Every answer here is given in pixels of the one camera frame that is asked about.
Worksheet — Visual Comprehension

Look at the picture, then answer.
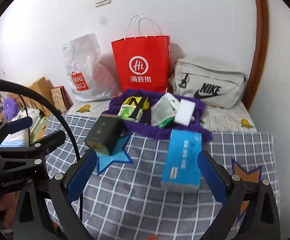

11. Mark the blue tissue pack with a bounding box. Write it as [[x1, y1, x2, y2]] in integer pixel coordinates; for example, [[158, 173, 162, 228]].
[[161, 129, 202, 193]]

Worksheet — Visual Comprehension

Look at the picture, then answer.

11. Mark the light green tissue pack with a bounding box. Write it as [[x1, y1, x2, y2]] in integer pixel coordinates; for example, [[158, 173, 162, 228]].
[[117, 105, 143, 122]]

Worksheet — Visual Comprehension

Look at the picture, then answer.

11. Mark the white sponge block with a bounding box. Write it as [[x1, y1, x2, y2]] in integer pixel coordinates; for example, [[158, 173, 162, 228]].
[[174, 99, 195, 127]]

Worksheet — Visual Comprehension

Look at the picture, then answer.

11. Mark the yellow black mesh pouch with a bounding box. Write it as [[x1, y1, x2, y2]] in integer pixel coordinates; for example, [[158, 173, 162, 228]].
[[122, 96, 150, 113]]

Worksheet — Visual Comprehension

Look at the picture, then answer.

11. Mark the clear plastic bag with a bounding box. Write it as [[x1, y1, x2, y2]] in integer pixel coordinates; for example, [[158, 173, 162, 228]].
[[151, 95, 176, 127]]

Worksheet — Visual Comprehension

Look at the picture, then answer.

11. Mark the green wet wipes packet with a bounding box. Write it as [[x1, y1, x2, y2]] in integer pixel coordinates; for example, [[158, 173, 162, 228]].
[[158, 117, 174, 128]]

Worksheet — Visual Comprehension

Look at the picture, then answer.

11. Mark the white rubber glove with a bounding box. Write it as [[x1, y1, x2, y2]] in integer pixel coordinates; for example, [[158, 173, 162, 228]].
[[165, 93, 180, 113]]

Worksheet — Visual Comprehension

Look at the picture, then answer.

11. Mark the person's left hand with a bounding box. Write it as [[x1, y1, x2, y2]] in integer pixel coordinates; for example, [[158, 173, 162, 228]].
[[0, 192, 18, 233]]

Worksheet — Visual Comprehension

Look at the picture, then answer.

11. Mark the purple plush toy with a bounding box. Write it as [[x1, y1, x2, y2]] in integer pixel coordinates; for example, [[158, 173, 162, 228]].
[[2, 97, 20, 121]]

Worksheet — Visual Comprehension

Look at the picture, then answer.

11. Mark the orange star patch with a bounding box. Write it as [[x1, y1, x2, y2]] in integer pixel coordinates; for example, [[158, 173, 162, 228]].
[[231, 159, 262, 222]]

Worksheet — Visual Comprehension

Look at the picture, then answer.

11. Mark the blue star patch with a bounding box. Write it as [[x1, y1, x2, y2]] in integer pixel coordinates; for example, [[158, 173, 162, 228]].
[[97, 134, 133, 176]]

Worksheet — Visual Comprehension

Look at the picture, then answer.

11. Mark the dark green tea box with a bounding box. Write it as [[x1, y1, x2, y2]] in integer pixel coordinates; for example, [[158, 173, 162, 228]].
[[85, 114, 125, 155]]

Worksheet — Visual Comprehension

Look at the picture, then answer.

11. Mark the wooden furniture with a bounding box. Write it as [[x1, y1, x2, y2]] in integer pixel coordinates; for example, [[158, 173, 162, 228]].
[[7, 77, 54, 117]]

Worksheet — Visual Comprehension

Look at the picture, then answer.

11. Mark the red patterned box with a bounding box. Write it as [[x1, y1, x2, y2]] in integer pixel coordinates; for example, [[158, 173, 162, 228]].
[[50, 86, 68, 114]]

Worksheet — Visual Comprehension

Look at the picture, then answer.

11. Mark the newspaper print sheet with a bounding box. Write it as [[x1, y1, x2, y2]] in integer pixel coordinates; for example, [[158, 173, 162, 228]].
[[66, 100, 257, 132]]

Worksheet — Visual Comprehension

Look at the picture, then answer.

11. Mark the white Miniso plastic bag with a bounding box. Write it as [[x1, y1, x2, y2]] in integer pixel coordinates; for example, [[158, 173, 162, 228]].
[[62, 34, 120, 102]]

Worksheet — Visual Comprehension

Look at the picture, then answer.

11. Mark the beige Nike bag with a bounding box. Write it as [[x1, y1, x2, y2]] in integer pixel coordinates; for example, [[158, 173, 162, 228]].
[[169, 57, 248, 108]]

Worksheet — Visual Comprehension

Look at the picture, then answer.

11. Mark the red Haidilao paper bag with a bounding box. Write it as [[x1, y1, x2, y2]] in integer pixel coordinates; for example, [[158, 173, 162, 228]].
[[111, 34, 170, 92]]

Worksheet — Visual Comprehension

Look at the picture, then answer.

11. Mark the black cable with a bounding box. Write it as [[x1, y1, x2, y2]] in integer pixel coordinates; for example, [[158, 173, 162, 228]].
[[0, 78, 84, 219]]

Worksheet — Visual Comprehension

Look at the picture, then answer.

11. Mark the brown wooden door frame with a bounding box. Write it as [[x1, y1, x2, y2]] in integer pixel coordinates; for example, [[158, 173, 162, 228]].
[[242, 0, 269, 110]]

